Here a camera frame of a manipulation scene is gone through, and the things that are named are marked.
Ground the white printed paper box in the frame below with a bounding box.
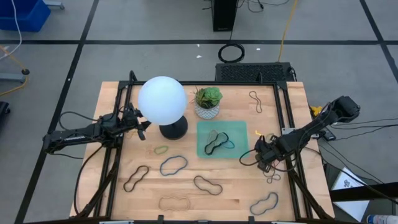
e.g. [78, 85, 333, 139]
[330, 167, 371, 222]

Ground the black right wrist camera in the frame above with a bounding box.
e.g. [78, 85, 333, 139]
[254, 138, 269, 153]

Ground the succulent plant in patterned pot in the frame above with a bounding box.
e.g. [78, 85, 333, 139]
[190, 86, 224, 121]

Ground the white globe lamp black base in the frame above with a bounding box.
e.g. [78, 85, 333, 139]
[137, 75, 189, 141]

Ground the black metal beam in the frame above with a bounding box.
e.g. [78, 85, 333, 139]
[329, 182, 398, 203]

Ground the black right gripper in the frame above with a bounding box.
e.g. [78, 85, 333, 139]
[254, 136, 285, 173]

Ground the tan wide rubber band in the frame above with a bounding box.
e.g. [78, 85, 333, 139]
[157, 195, 191, 212]

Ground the coiled black cable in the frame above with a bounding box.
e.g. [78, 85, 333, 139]
[218, 42, 246, 64]

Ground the yellow hanging cable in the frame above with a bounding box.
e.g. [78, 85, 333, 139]
[277, 0, 299, 62]

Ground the black wide rubber band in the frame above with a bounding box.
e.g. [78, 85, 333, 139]
[204, 131, 230, 156]
[193, 175, 224, 196]
[123, 165, 150, 193]

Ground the white floor cable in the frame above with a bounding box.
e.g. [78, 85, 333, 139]
[0, 0, 23, 60]

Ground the black aluminium table frame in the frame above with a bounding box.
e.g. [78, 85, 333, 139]
[70, 70, 336, 224]

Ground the blue plastic storage bin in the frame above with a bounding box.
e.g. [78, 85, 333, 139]
[0, 0, 51, 33]

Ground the blue wide rubber band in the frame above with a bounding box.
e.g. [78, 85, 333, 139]
[159, 155, 189, 177]
[249, 192, 279, 217]

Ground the grey metal stand leg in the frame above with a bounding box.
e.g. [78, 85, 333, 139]
[0, 68, 30, 83]

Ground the orange floor cable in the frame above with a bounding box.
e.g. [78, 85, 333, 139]
[0, 45, 29, 96]

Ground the teal translucent plastic bin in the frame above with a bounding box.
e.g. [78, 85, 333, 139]
[196, 120, 250, 159]

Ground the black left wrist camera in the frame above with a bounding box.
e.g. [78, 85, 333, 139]
[126, 102, 139, 116]

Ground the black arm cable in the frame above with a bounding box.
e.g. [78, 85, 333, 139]
[73, 143, 105, 216]
[58, 111, 100, 131]

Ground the black vented equipment box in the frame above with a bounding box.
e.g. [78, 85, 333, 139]
[215, 62, 295, 83]

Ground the white spray bottle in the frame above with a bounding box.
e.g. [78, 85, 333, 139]
[366, 214, 398, 224]

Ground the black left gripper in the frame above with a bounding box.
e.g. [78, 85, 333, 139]
[119, 113, 152, 141]

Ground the black computer tower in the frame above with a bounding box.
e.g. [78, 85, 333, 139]
[211, 0, 239, 32]

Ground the black chair base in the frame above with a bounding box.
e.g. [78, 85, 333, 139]
[0, 101, 11, 125]

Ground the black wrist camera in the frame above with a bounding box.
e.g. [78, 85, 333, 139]
[254, 138, 269, 153]
[126, 102, 139, 116]

